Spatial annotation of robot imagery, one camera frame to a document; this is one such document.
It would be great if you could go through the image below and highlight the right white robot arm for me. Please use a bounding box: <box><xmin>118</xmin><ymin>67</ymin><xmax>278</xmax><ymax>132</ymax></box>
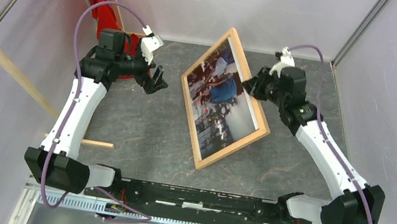
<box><xmin>243</xmin><ymin>67</ymin><xmax>385</xmax><ymax>224</ymax></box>

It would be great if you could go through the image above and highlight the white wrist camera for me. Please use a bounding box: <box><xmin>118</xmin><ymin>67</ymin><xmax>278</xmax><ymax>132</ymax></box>
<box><xmin>269</xmin><ymin>47</ymin><xmax>295</xmax><ymax>78</ymax></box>
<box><xmin>140</xmin><ymin>25</ymin><xmax>164</xmax><ymax>65</ymax></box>

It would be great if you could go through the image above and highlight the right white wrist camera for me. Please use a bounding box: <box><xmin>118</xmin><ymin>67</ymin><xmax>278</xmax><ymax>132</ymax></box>
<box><xmin>269</xmin><ymin>47</ymin><xmax>295</xmax><ymax>78</ymax></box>

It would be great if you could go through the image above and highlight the red cloth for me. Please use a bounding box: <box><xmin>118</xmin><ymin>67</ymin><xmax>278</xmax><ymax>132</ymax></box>
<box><xmin>73</xmin><ymin>0</ymin><xmax>153</xmax><ymax>63</ymax></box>

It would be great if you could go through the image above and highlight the white slotted cable duct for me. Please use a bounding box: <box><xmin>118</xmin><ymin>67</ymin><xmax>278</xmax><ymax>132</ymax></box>
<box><xmin>36</xmin><ymin>191</ymin><xmax>257</xmax><ymax>224</ymax></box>

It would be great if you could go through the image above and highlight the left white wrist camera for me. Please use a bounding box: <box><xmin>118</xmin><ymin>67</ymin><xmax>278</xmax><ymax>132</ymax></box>
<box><xmin>140</xmin><ymin>25</ymin><xmax>164</xmax><ymax>65</ymax></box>

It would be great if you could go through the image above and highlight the large printed photo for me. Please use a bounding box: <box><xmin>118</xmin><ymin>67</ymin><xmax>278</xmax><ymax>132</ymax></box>
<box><xmin>174</xmin><ymin>33</ymin><xmax>271</xmax><ymax>168</ymax></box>

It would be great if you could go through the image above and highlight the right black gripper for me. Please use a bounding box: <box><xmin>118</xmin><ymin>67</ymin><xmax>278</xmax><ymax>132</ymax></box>
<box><xmin>239</xmin><ymin>63</ymin><xmax>291</xmax><ymax>109</ymax></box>

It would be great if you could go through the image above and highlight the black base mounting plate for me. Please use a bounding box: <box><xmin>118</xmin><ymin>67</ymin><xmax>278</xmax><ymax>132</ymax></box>
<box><xmin>81</xmin><ymin>171</ymin><xmax>316</xmax><ymax>224</ymax></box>

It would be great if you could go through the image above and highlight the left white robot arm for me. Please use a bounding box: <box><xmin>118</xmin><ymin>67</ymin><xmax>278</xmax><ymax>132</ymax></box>
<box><xmin>24</xmin><ymin>29</ymin><xmax>168</xmax><ymax>199</ymax></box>

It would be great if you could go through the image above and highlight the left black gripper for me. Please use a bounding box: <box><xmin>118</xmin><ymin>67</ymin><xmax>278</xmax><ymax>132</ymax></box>
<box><xmin>111</xmin><ymin>41</ymin><xmax>173</xmax><ymax>96</ymax></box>

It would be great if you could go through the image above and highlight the light wooden picture frame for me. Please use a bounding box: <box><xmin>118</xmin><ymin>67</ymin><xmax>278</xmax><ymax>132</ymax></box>
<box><xmin>167</xmin><ymin>20</ymin><xmax>285</xmax><ymax>180</ymax></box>

